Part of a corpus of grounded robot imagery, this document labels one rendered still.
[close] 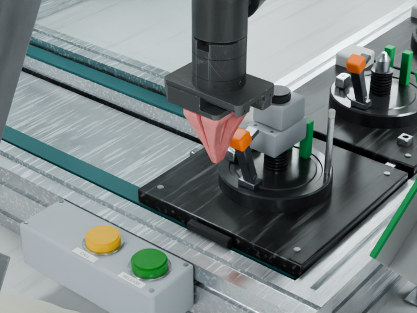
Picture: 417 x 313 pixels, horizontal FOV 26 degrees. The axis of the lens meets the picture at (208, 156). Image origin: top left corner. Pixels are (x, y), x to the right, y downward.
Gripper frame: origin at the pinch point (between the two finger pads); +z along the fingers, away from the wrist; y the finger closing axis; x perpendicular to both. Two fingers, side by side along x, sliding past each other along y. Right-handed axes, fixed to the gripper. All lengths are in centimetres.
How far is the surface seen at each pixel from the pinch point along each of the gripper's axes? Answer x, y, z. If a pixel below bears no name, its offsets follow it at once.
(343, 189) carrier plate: -14.5, -8.1, 8.8
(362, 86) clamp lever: -29.9, -1.0, 3.3
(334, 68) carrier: -42.5, 10.7, 9.3
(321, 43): -70, 30, 21
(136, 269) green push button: 12.6, 1.1, 8.9
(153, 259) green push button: 10.4, 0.6, 8.6
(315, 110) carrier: -29.4, 5.6, 9.1
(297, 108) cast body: -11.8, -2.5, -1.5
